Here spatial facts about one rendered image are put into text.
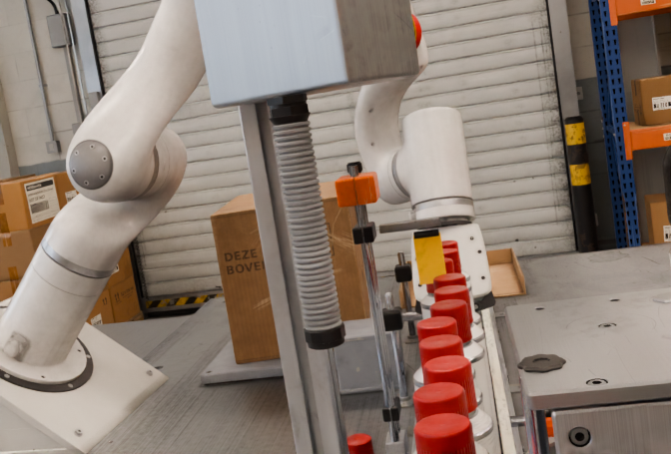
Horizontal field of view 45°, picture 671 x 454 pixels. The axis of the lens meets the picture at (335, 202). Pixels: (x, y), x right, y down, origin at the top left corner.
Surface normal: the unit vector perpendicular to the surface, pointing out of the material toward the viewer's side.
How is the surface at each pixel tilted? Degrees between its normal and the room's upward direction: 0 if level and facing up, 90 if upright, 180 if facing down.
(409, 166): 77
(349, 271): 90
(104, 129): 65
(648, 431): 90
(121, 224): 60
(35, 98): 90
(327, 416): 90
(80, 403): 40
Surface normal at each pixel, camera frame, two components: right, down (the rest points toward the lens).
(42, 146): -0.21, 0.14
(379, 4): 0.73, -0.04
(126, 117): 0.01, -0.29
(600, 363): -0.15, -0.98
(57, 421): 0.50, -0.83
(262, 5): -0.67, 0.19
